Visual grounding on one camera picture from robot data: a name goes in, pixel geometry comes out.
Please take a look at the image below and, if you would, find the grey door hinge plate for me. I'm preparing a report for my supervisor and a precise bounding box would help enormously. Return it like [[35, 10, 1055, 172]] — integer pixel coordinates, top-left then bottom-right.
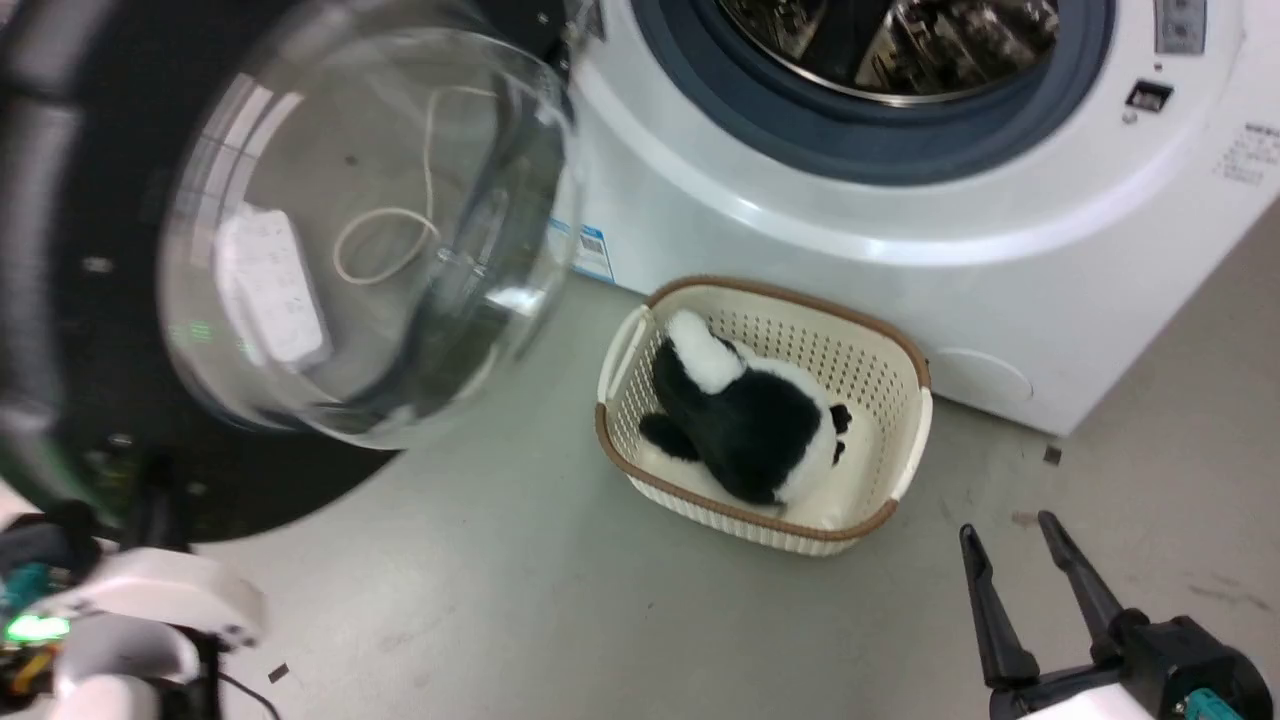
[[1154, 0, 1208, 56]]

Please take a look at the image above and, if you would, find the round white filter cover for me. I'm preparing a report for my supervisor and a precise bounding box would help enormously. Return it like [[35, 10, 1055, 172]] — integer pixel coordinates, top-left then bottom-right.
[[928, 347, 1035, 406]]

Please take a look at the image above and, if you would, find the white power strip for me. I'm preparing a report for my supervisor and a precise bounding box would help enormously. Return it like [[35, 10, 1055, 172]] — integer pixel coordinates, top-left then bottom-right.
[[213, 205, 333, 369]]

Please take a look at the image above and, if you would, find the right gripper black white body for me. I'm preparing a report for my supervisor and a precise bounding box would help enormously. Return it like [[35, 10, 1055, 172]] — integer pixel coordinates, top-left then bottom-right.
[[988, 610, 1276, 720]]

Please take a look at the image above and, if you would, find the grey rubber door gasket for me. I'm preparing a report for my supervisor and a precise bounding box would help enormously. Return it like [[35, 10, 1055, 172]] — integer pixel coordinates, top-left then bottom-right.
[[630, 0, 1117, 187]]

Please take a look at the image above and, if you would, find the cream laundry basket brown rim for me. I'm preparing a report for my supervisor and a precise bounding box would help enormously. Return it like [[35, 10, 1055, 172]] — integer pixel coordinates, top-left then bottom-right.
[[595, 275, 934, 557]]

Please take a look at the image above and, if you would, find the blue and white energy sticker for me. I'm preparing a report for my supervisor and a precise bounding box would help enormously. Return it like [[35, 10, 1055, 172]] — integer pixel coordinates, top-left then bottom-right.
[[548, 218, 615, 285]]

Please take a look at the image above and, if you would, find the black and white panda plush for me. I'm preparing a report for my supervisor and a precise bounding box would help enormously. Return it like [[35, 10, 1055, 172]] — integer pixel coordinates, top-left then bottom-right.
[[638, 308, 854, 508]]

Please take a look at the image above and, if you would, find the black round glass washer door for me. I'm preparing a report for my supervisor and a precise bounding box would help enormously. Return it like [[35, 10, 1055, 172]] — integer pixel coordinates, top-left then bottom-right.
[[0, 0, 586, 546]]

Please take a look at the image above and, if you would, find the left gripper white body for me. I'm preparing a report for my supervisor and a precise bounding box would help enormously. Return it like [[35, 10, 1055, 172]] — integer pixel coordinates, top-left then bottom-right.
[[28, 546, 269, 653]]

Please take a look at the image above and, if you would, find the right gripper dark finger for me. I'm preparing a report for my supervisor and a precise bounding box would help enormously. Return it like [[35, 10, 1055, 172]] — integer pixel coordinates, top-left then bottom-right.
[[958, 523, 1042, 691], [1036, 509, 1151, 663]]

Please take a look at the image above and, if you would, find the white power strip cable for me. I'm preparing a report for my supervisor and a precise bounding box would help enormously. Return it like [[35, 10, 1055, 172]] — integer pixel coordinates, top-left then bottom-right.
[[333, 84, 501, 287]]

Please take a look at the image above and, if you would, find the grey printed warning label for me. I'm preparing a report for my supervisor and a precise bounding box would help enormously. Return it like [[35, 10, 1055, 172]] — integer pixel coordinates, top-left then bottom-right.
[[1214, 120, 1280, 187]]

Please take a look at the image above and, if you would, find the steel washer drum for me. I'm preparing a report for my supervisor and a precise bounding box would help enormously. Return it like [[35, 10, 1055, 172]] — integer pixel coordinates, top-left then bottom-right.
[[716, 0, 1061, 107]]

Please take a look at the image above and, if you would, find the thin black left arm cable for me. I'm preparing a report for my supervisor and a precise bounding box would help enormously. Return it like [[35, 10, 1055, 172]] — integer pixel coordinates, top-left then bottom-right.
[[215, 668, 286, 720]]

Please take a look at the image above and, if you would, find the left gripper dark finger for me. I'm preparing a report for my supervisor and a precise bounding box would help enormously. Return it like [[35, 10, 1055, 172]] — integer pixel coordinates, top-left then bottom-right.
[[38, 498, 109, 581], [132, 452, 197, 553]]

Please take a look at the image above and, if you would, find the white front-load washing machine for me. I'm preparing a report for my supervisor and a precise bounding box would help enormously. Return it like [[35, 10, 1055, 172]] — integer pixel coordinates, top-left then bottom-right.
[[545, 0, 1280, 437]]

